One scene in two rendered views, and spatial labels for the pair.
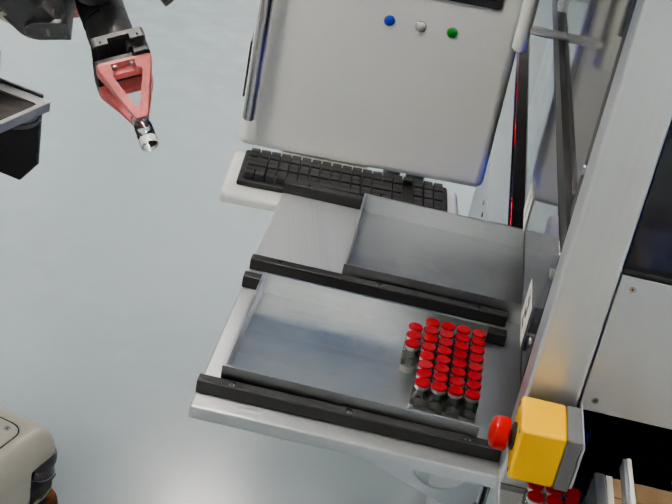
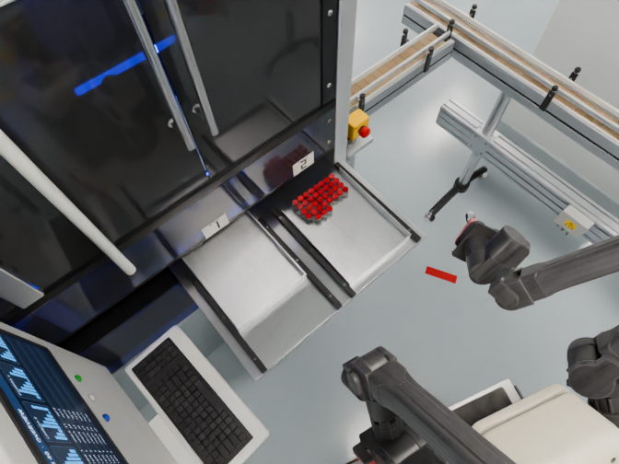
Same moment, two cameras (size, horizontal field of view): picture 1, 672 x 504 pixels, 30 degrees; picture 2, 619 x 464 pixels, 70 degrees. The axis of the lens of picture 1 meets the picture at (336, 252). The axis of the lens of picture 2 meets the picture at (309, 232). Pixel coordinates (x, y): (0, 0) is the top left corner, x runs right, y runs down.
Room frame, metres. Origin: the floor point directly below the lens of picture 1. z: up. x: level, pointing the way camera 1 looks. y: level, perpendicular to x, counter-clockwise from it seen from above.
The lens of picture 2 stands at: (1.99, 0.38, 2.17)
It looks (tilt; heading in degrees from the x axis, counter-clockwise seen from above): 63 degrees down; 230
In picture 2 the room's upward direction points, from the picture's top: 4 degrees counter-clockwise
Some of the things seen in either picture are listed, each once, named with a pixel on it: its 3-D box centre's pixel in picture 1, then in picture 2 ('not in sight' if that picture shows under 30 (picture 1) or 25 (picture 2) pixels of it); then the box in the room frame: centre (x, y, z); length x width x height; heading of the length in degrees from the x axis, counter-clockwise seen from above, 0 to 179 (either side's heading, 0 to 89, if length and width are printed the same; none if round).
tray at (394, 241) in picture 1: (455, 259); (240, 263); (1.80, -0.19, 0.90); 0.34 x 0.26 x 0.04; 87
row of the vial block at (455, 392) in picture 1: (456, 371); (318, 196); (1.46, -0.20, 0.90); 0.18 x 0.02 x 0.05; 176
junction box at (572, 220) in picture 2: not in sight; (573, 221); (0.60, 0.46, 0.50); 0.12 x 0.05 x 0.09; 87
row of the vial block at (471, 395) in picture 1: (472, 375); (314, 192); (1.46, -0.22, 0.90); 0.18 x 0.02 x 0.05; 176
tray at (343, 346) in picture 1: (361, 354); (344, 224); (1.46, -0.06, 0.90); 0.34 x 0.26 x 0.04; 86
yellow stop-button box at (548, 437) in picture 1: (543, 442); (354, 123); (1.20, -0.28, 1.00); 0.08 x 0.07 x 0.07; 87
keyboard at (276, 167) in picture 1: (344, 183); (189, 401); (2.17, 0.01, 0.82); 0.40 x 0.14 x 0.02; 91
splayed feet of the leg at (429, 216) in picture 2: not in sight; (459, 189); (0.51, -0.07, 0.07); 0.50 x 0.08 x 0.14; 177
